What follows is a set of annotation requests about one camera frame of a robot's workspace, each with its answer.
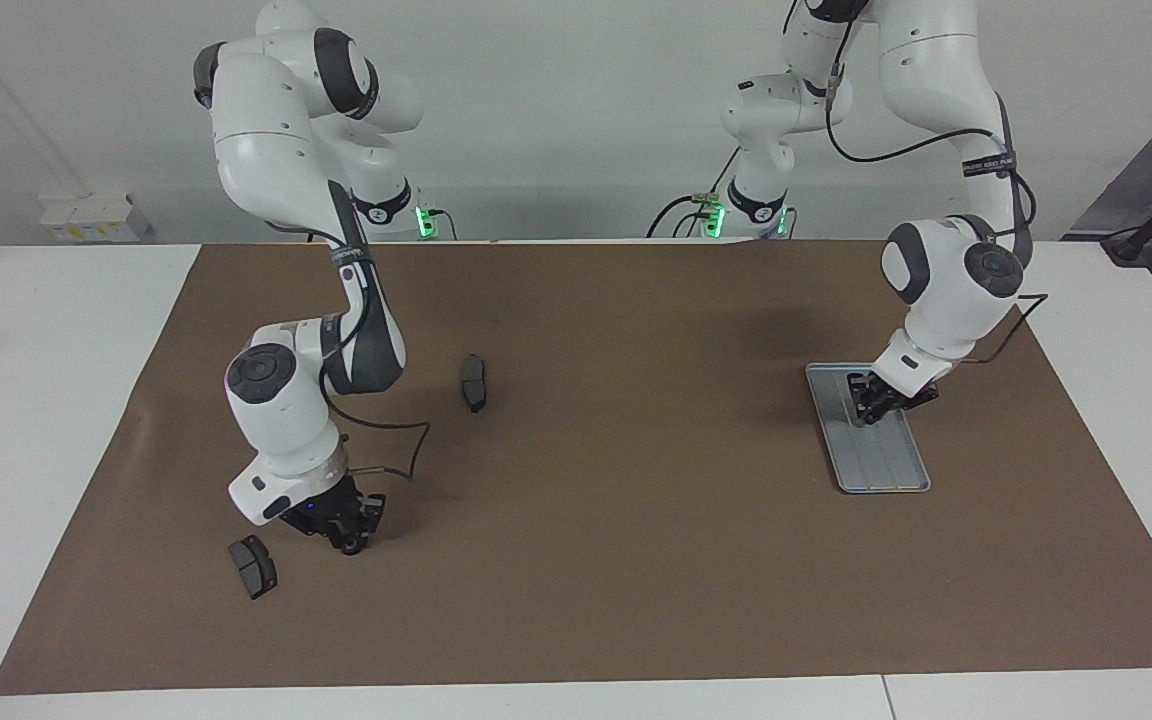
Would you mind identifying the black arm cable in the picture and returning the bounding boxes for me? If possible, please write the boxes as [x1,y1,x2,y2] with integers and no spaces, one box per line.
[824,20,1050,366]
[266,225,433,483]

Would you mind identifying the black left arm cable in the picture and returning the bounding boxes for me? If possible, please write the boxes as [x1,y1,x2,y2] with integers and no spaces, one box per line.
[824,20,1050,366]

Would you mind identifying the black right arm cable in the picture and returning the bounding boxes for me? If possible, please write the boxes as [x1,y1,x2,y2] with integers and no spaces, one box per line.
[266,225,433,483]

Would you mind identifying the short grey brake pad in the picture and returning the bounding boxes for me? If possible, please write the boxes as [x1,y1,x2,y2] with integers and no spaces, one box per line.
[227,535,279,601]

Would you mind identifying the black left base cables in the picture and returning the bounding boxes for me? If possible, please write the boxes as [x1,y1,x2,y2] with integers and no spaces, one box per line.
[646,150,742,239]

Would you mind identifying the long dark brake pad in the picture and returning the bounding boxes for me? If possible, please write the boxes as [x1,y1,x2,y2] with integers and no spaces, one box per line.
[460,353,490,414]

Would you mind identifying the brown table mat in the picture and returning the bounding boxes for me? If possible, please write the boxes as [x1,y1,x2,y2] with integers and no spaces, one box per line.
[0,238,1152,696]

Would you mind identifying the silver metal tray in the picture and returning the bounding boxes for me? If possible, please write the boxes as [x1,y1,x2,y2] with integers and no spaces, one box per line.
[804,362,932,495]

